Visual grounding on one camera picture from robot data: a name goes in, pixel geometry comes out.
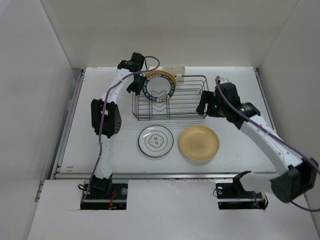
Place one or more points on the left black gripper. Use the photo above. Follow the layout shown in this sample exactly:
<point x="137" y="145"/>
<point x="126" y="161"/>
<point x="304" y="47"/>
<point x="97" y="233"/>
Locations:
<point x="136" y="89"/>

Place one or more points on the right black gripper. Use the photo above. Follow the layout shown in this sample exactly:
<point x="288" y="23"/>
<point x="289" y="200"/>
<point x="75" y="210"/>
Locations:
<point x="204" y="99"/>

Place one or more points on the yellow plate with green rim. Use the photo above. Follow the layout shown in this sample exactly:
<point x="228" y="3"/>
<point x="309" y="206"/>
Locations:
<point x="158" y="88"/>

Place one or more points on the cream yellow bowl plate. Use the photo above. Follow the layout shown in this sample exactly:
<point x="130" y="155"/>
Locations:
<point x="199" y="143"/>

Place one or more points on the white plate with flower pattern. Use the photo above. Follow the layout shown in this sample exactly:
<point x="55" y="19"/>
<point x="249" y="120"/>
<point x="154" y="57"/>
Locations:
<point x="155" y="141"/>

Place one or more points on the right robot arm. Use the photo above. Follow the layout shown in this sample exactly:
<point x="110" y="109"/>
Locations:
<point x="295" y="173"/>

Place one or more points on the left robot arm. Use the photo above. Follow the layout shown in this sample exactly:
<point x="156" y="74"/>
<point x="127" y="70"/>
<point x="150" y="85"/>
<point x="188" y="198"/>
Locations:
<point x="105" y="112"/>

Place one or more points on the white plastic rack holder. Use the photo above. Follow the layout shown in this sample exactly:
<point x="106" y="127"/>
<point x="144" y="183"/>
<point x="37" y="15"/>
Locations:
<point x="177" y="71"/>

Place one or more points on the yellow rear plate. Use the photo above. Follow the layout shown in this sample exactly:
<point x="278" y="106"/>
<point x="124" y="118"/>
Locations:
<point x="163" y="73"/>

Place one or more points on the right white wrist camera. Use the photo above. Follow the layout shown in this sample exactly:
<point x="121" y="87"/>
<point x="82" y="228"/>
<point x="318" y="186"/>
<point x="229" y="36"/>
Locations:
<point x="223" y="80"/>

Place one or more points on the black wire dish rack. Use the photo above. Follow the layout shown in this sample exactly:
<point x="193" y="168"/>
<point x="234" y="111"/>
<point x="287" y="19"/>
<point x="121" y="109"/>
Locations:
<point x="182" y="105"/>

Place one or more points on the aluminium left rail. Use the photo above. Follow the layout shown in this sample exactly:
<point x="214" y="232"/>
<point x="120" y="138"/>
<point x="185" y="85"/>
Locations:
<point x="78" y="77"/>

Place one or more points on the aluminium rail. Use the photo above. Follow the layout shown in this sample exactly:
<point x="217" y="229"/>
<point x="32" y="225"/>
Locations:
<point x="78" y="77"/>
<point x="264" y="99"/>
<point x="148" y="176"/>

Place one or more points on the aluminium right rail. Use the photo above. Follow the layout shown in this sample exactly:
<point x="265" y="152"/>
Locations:
<point x="264" y="99"/>

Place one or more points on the aluminium front rail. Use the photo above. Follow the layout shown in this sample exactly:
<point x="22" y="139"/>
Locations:
<point x="148" y="176"/>

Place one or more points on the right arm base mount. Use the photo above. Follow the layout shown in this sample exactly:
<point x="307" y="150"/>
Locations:
<point x="231" y="195"/>

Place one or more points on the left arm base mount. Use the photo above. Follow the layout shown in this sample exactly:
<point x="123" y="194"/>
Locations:
<point x="104" y="194"/>

